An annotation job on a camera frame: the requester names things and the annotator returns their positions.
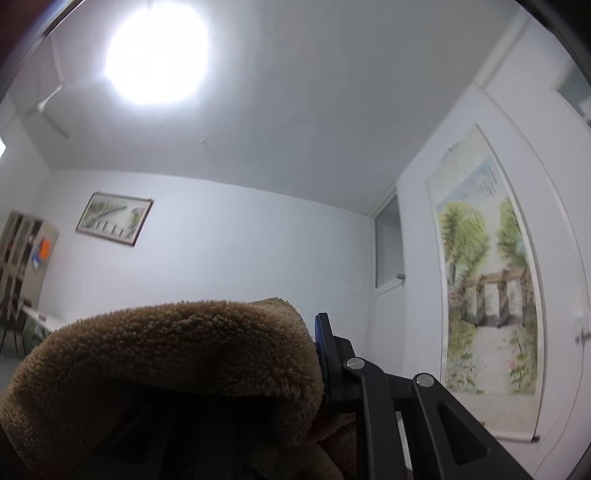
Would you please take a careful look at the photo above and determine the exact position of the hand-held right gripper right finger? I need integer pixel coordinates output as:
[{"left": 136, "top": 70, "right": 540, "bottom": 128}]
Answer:
[{"left": 315, "top": 312, "right": 536, "bottom": 480}]

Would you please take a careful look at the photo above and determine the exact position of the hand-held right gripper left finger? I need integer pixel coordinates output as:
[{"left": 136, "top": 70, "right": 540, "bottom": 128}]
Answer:
[{"left": 85, "top": 396, "right": 262, "bottom": 480}]

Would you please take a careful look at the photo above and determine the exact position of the brown fleece garment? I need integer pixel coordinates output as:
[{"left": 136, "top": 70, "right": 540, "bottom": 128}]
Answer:
[{"left": 0, "top": 298, "right": 358, "bottom": 480}]

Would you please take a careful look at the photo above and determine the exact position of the white door with window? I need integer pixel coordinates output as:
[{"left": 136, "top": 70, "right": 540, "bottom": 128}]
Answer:
[{"left": 372, "top": 185, "right": 408, "bottom": 374}]

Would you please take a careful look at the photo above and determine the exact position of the hanging landscape scroll painting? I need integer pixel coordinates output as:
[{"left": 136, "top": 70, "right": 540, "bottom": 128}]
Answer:
[{"left": 425, "top": 123, "right": 542, "bottom": 445}]

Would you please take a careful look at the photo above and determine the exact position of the white side table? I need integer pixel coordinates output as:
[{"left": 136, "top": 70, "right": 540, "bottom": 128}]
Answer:
[{"left": 22, "top": 306, "right": 66, "bottom": 334}]

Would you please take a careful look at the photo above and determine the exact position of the dark chair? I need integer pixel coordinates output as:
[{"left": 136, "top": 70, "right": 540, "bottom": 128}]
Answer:
[{"left": 0, "top": 295, "right": 29, "bottom": 358}]

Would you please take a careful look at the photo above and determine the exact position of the framed landscape painting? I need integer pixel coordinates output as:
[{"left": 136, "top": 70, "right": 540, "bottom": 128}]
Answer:
[{"left": 75, "top": 191, "right": 155, "bottom": 248}]

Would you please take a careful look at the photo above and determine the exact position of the beige storage cabinet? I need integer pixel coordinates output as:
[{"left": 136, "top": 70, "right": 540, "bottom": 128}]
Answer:
[{"left": 0, "top": 210, "right": 59, "bottom": 319}]

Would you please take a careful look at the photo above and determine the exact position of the round ceiling light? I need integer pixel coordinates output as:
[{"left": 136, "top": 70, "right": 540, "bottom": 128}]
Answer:
[{"left": 104, "top": 2, "right": 209, "bottom": 106}]

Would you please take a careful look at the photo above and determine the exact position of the white ceiling fan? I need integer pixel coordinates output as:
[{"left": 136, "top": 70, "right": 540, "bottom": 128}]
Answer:
[{"left": 24, "top": 34, "right": 71, "bottom": 140}]

